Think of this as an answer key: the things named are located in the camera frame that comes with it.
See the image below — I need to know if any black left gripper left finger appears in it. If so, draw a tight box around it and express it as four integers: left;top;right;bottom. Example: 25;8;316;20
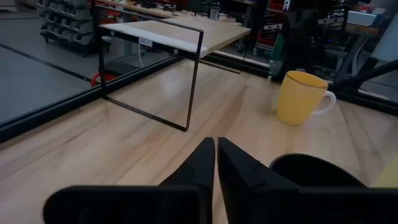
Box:
43;136;216;224

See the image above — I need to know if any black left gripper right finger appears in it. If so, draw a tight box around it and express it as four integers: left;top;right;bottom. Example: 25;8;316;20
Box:
217;136;398;224

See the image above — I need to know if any tall black cup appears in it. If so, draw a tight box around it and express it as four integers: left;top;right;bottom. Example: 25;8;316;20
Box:
269;153;368;189

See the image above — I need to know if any yellow mug white handle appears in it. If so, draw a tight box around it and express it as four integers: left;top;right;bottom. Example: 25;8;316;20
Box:
276;70;337;126

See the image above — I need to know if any black electronic box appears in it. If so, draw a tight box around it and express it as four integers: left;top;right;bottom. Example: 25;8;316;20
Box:
104;60;141;77

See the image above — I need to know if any green panel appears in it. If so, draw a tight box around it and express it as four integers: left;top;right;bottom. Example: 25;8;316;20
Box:
268;32;284;78

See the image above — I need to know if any red tool cabinet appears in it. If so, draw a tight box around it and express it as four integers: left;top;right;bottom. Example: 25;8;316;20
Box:
254;0;284;48

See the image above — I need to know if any wooden workbench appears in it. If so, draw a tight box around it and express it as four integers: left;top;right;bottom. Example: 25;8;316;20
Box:
99;0;243;26

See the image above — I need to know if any grey storage bin rack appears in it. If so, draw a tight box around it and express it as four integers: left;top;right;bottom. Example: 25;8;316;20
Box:
35;0;112;57

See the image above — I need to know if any white cable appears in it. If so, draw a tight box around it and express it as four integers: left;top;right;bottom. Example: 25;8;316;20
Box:
136;46;146;68

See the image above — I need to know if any red hose loop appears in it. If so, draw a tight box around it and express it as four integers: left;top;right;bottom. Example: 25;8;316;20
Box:
90;72;118;88

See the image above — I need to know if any wooden shelf black metal frame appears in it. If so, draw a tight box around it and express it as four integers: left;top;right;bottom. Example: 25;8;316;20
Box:
92;4;252;133

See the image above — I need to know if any black table edge rail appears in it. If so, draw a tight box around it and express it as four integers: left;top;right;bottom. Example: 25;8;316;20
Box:
0;51;398;144

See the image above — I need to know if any black frame strut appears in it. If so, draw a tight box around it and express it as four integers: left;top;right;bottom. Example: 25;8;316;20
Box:
334;58;398;91

